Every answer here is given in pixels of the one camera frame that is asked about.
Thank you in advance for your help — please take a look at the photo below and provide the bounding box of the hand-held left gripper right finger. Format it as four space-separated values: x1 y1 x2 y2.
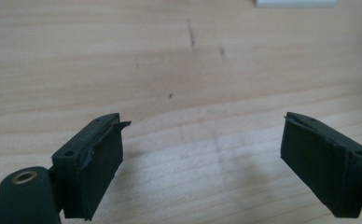
280 111 362 218

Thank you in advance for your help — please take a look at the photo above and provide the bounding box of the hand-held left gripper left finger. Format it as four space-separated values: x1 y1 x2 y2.
51 112 132 222

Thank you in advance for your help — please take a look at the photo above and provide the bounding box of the white caterpillar picture book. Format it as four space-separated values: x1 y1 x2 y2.
255 0 340 8

